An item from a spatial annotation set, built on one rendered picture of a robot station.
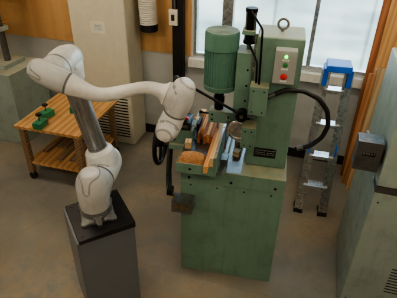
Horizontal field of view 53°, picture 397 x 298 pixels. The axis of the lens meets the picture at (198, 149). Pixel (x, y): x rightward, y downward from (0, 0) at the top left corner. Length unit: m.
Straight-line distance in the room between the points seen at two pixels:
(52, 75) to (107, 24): 1.80
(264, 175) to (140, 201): 1.34
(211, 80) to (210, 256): 1.14
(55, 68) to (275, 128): 1.10
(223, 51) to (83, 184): 0.94
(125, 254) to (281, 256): 1.12
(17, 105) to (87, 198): 2.12
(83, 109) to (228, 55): 0.76
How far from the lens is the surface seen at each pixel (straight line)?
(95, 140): 2.10
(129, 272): 2.37
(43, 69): 1.81
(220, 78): 2.05
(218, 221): 2.38
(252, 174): 2.17
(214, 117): 2.20
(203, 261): 2.64
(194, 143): 2.21
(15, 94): 3.97
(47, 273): 2.84
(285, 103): 2.05
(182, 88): 1.63
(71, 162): 3.46
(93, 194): 2.02
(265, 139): 2.15
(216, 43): 1.99
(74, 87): 1.78
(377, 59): 3.31
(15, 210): 3.39
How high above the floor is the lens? 2.06
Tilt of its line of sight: 32 degrees down
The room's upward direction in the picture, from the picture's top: 1 degrees clockwise
